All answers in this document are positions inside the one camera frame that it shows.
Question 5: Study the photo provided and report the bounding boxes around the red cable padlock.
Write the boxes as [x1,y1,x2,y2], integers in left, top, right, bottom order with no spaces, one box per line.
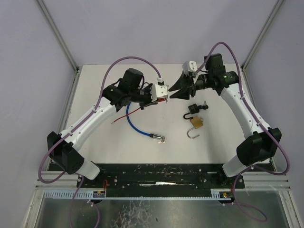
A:
[110,97,169,125]

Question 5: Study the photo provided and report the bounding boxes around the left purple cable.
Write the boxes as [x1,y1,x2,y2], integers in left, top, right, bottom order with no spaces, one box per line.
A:
[38,57,164,228]

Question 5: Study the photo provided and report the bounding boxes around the black padlock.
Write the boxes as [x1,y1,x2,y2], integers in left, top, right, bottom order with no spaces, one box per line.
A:
[183,104,200,120]

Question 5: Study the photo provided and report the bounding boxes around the large brass padlock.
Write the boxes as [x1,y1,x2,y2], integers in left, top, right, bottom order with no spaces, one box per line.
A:
[187,116,204,139]

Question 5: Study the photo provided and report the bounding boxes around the aluminium frame post right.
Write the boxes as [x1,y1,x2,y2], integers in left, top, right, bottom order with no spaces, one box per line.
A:
[241,0,285,71]

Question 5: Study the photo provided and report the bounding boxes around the blue cable lock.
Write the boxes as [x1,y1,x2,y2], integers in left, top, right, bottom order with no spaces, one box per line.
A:
[125,104,162,139]

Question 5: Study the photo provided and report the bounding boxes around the aluminium frame post left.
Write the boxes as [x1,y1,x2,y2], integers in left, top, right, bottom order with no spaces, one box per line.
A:
[35,0,79,71]

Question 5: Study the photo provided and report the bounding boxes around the black-headed keys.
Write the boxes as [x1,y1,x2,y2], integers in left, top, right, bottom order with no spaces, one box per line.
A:
[199,101,209,110]

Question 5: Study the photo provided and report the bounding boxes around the blue lock keys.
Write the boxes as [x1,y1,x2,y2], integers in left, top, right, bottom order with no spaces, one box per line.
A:
[158,136,165,143]

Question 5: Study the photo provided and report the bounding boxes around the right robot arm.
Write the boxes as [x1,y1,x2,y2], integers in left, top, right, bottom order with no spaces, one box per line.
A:
[169,54,282,178]

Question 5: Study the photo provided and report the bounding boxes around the purple cable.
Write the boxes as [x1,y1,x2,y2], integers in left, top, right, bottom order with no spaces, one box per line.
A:
[194,41,291,223]
[38,57,164,228]

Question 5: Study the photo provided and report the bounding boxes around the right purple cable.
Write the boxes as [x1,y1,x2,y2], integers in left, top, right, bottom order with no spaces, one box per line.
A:
[194,41,291,223]

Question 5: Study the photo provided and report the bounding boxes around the grey slotted cable duct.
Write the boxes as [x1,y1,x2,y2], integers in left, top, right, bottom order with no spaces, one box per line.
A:
[44,190,232,201]

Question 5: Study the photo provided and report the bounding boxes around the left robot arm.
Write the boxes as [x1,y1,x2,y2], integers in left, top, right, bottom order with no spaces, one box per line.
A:
[47,68,158,180]

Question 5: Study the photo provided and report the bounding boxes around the aluminium frame post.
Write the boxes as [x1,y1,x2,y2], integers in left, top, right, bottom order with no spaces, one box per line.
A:
[35,0,79,71]
[241,0,285,71]

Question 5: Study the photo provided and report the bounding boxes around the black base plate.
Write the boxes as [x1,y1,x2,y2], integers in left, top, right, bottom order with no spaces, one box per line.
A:
[80,163,245,198]

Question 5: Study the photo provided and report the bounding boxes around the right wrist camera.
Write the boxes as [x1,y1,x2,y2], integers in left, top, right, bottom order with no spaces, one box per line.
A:
[182,61,198,76]

